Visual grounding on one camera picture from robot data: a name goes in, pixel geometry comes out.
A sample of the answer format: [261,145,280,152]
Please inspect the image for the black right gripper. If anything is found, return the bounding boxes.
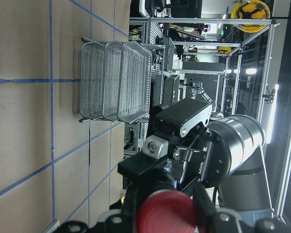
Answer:
[117,126,232,188]

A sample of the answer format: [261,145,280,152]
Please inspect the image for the yellow hard hat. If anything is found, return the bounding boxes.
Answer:
[231,0,271,33]

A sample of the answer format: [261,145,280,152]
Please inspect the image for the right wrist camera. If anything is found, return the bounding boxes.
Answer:
[153,98,212,138]

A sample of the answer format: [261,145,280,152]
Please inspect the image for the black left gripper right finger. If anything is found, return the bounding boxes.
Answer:
[193,184,216,233]

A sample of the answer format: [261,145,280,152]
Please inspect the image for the red emergency stop button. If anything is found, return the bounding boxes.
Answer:
[126,167,199,233]

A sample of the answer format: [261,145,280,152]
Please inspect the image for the wire mesh shelf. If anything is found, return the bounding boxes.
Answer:
[80,38,152,123]

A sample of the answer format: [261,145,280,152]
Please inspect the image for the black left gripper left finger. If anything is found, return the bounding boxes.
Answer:
[121,182,139,233]

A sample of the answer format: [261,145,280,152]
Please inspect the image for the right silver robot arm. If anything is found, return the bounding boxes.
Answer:
[118,115,272,212]

